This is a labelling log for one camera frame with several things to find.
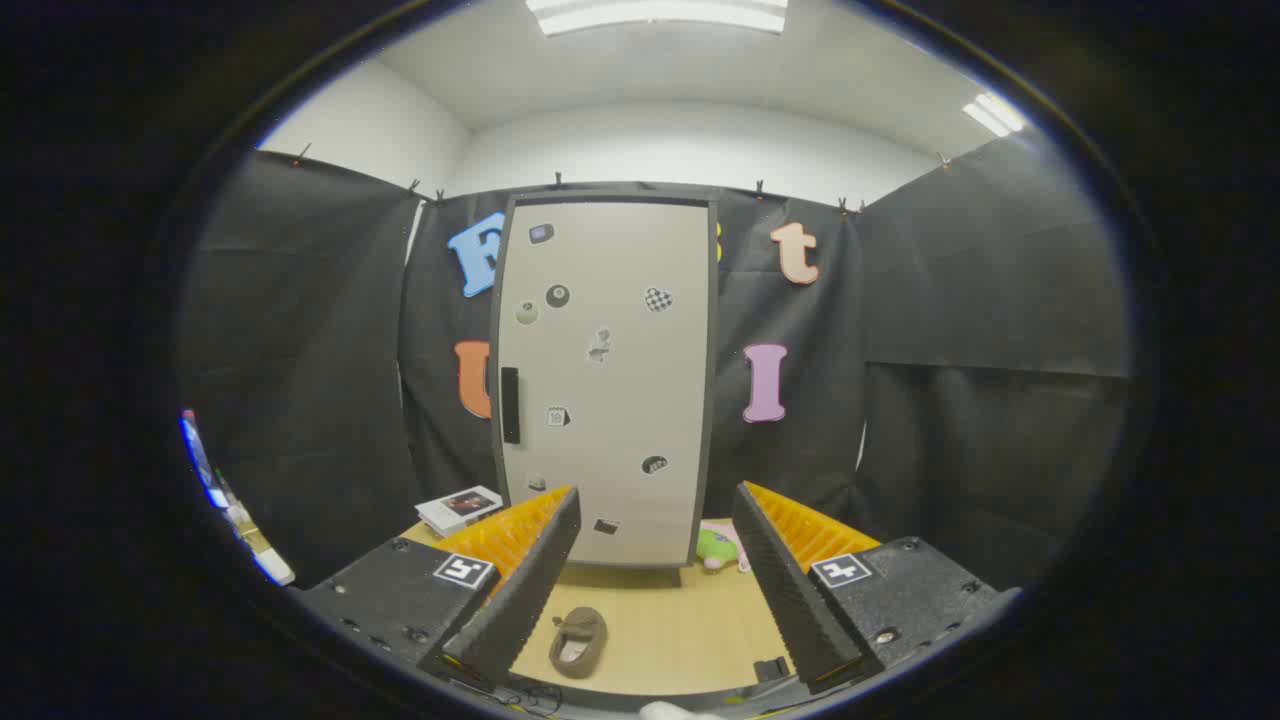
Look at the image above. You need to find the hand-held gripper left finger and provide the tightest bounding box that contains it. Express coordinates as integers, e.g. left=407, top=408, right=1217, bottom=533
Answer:
left=298, top=485, right=583, bottom=696

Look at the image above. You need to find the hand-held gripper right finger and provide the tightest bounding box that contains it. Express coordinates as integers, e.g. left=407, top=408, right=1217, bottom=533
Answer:
left=732, top=481, right=1023, bottom=696

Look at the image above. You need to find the brown fuzzy slipper shoe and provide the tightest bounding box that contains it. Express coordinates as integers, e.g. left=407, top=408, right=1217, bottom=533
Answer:
left=548, top=606, right=609, bottom=680

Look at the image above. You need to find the dark grey shoe cabinet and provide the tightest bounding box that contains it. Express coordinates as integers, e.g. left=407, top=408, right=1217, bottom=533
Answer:
left=488, top=183, right=721, bottom=573

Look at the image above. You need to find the green and pink plush toy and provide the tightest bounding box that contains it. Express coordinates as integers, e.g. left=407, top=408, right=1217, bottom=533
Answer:
left=696, top=520, right=751, bottom=573

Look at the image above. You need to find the white side table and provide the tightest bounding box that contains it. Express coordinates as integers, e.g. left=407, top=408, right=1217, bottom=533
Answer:
left=250, top=545, right=296, bottom=587

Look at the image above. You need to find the small clear bottle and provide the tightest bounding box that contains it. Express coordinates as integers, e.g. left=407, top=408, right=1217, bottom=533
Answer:
left=215, top=470, right=271, bottom=551

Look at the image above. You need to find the black backdrop cloth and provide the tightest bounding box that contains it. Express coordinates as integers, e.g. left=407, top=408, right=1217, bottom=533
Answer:
left=178, top=130, right=1133, bottom=591

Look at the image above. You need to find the blue printed sign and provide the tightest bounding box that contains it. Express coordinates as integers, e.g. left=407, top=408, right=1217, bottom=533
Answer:
left=180, top=408, right=231, bottom=511

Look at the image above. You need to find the small ceiling light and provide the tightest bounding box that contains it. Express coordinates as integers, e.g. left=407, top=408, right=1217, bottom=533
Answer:
left=962, top=92, right=1027, bottom=138

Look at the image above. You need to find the long ceiling light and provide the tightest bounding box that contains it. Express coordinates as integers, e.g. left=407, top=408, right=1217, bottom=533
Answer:
left=525, top=0, right=789, bottom=37

